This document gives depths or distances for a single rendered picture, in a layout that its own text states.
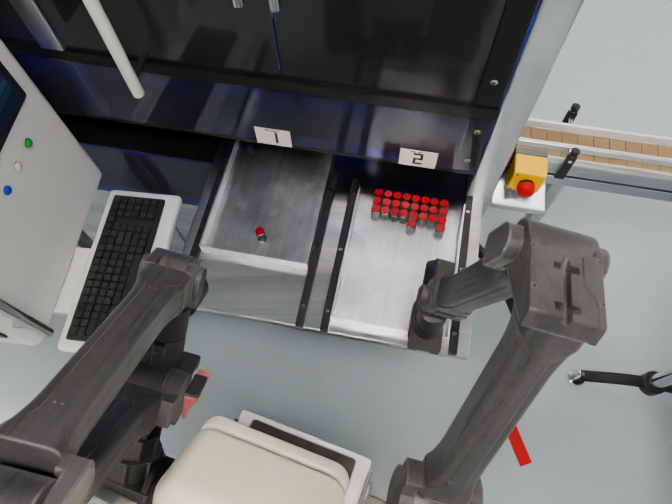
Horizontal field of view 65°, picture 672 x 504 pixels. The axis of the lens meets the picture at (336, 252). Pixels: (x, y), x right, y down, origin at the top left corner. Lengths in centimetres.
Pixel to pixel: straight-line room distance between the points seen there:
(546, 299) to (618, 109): 245
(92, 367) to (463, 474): 43
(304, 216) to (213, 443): 73
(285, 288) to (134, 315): 64
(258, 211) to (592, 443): 148
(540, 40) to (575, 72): 204
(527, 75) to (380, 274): 53
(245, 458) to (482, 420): 29
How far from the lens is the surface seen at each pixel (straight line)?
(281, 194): 135
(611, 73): 308
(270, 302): 123
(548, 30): 97
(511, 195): 140
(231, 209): 135
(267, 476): 69
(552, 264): 55
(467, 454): 67
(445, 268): 101
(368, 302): 122
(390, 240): 128
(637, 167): 150
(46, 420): 53
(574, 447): 219
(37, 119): 137
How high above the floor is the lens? 203
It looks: 65 degrees down
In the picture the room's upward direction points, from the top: 3 degrees counter-clockwise
